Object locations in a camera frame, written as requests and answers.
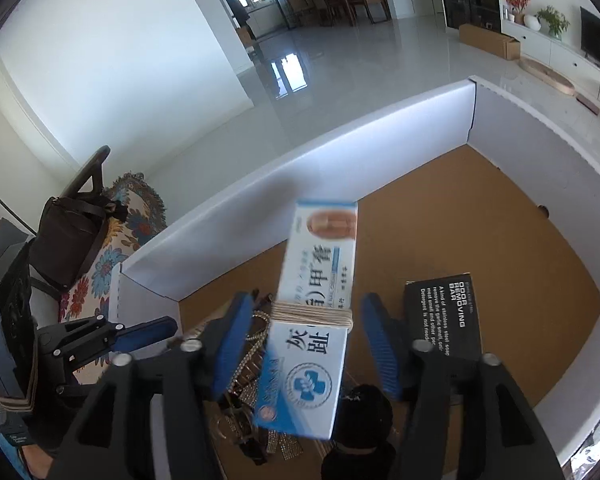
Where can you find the bushy green potted plant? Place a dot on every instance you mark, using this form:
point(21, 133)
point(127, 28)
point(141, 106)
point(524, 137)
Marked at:
point(552, 22)

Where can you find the brown cardboard shipping box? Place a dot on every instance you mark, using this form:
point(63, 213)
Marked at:
point(490, 42)

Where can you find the black printed carton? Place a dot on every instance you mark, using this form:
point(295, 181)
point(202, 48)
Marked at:
point(445, 330)

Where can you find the pearl hair claw clip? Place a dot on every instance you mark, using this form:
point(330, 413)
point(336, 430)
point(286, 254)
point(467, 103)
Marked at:
point(247, 385)

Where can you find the red flower bouquet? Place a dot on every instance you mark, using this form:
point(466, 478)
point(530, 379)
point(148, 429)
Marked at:
point(516, 2)

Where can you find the dining table with chairs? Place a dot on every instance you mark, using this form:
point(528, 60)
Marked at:
point(340, 0)

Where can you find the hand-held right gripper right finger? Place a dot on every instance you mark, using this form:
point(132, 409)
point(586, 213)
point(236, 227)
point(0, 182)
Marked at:
point(382, 345)

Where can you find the dark chair backrest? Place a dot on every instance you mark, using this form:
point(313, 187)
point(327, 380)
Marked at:
point(87, 170)

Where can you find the round wooden board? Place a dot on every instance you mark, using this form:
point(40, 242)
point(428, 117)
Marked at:
point(550, 77)

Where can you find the dark brown handbag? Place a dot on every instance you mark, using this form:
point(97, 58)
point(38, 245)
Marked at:
point(70, 240)

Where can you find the white round vase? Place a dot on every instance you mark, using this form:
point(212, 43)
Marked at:
point(531, 22)

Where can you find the large white cardboard box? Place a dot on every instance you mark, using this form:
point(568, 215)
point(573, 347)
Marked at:
point(220, 220)

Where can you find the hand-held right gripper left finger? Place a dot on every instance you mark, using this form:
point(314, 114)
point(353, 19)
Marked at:
point(235, 340)

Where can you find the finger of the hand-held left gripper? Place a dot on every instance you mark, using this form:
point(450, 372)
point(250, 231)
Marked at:
point(145, 332)

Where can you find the white television cabinet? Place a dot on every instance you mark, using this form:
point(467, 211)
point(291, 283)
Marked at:
point(555, 52)

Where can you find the blue and white medicine box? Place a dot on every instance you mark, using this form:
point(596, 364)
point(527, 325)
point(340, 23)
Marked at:
point(310, 360)

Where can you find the large black velvet bundle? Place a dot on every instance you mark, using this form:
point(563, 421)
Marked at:
point(365, 415)

